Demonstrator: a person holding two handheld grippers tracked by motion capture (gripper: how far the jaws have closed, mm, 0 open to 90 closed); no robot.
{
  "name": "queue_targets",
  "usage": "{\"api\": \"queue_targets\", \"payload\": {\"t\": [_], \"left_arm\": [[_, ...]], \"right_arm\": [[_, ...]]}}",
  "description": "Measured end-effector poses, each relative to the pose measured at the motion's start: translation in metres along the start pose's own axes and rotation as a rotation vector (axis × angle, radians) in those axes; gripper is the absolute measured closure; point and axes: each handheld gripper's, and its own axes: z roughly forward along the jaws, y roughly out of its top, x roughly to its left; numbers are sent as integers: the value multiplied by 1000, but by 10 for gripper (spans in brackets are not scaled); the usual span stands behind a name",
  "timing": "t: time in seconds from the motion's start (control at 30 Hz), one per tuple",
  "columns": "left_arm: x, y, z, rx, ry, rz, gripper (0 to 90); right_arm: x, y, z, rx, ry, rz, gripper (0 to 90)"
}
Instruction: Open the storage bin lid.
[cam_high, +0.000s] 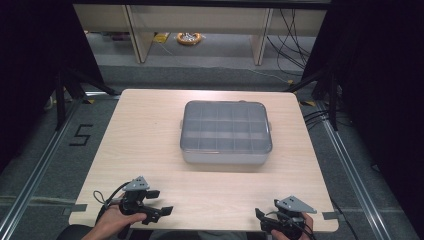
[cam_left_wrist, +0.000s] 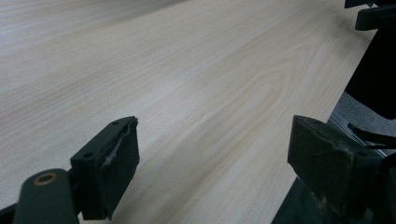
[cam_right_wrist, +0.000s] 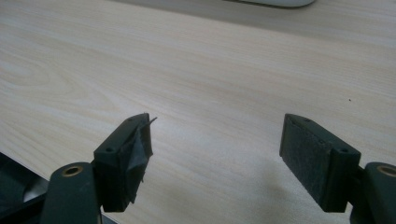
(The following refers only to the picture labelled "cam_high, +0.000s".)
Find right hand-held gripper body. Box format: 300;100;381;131
260;195;318;240

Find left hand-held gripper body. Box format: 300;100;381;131
118;175;162;226

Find grey compartment box clear lid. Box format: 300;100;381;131
179;99;274;165

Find person's right hand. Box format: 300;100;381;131
270;213;315;240

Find person's left hand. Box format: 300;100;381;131
93;203;148;240

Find grey tape strip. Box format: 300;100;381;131
62;203;89;216
321;210;345;221

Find black tape floor mark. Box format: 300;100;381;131
68;123;95;147

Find black tripod stand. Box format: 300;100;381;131
54;65;122;132
284;67;342;132

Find yellow flat object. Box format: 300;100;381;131
152;32;171;44

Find black curtain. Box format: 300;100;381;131
0;0;105;175
300;0;424;232

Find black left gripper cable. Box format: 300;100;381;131
92;181;132;225

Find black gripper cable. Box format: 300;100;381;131
266;209;318;240
92;181;132;225

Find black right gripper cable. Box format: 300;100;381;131
266;209;318;240

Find aluminium floor rail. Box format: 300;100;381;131
315;101;392;240
0;91;118;240

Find black floor cables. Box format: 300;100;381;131
302;107;352;132

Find orange cable reel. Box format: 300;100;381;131
175;31;203;47

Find bundle of black hanging cables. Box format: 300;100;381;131
266;7;318;77

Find white desk frame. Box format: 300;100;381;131
72;3;328;66

